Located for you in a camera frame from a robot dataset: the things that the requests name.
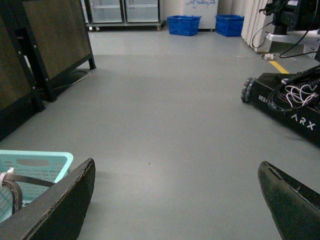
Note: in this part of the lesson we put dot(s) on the blue crate left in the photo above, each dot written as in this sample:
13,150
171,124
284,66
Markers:
183,25

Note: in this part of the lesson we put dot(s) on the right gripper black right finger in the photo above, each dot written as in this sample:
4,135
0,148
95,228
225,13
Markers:
294,207

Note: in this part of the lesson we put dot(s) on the white chest freezer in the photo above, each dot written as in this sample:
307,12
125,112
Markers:
205,9

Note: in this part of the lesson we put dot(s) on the blue crate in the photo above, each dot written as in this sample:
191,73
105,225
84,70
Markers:
183,25
229,25

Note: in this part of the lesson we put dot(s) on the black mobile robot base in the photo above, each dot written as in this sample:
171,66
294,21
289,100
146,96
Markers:
293,99

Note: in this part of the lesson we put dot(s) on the light blue plastic basket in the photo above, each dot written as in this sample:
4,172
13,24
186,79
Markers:
43,165

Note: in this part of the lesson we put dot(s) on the dark wooden display stand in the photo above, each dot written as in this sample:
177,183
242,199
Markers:
41,43

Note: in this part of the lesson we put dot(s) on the blue crate right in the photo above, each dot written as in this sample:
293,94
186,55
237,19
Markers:
229,25

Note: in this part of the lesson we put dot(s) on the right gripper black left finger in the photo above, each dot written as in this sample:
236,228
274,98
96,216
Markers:
58,213

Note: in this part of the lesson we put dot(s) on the glass door refrigerator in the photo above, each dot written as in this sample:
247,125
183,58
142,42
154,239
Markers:
123,13

